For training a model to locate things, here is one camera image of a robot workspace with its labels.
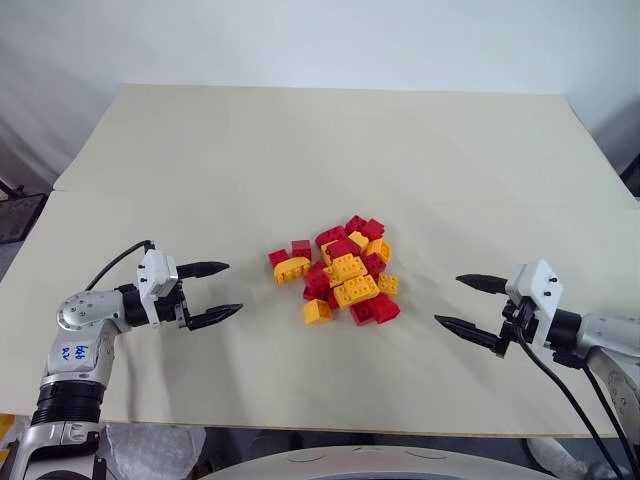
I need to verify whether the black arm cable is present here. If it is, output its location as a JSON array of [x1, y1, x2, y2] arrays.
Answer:
[[516, 299, 619, 480], [579, 362, 639, 480], [84, 239, 156, 292]]

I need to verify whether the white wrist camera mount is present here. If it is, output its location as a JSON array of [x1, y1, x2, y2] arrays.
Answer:
[[135, 249, 180, 329], [504, 258, 566, 352]]

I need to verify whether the clear bubble wrap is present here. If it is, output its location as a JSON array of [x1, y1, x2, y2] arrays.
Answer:
[[103, 424, 207, 480]]

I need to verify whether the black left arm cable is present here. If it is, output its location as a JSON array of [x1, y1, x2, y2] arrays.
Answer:
[[84, 239, 156, 292]]

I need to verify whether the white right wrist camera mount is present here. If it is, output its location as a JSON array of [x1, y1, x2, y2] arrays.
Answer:
[[504, 258, 566, 352]]

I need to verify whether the yellow arch building block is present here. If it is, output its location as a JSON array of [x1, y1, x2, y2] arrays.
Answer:
[[272, 254, 313, 287]]

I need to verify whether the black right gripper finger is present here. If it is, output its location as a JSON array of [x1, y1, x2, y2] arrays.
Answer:
[[455, 273, 509, 297], [433, 314, 504, 352]]

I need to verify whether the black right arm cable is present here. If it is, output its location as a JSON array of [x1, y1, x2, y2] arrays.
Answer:
[[579, 362, 639, 480], [516, 299, 619, 480]]

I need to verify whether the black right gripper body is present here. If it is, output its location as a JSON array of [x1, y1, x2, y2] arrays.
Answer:
[[497, 297, 540, 359]]

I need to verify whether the black mesh basket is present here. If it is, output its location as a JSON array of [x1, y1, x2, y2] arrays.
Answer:
[[0, 192, 45, 245]]

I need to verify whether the white rounded shell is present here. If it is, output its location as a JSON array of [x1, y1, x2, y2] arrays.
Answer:
[[198, 443, 569, 480]]

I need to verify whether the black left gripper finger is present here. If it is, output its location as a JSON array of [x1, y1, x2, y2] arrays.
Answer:
[[185, 302, 245, 333], [176, 260, 232, 281]]

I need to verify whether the black stand leg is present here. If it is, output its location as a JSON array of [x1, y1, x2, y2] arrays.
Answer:
[[0, 176, 26, 200]]

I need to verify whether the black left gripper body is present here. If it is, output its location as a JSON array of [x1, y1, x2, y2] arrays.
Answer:
[[158, 278, 194, 332]]

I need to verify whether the dark chair part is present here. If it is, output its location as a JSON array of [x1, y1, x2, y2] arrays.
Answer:
[[618, 148, 640, 199]]

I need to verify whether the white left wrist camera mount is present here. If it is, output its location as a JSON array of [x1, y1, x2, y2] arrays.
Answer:
[[135, 249, 180, 329]]

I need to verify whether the beige table cover sheet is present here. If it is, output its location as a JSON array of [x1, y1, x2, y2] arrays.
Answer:
[[0, 188, 640, 441], [51, 83, 640, 207]]

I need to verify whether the white plastic wrap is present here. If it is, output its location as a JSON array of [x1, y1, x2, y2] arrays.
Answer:
[[524, 438, 594, 480]]

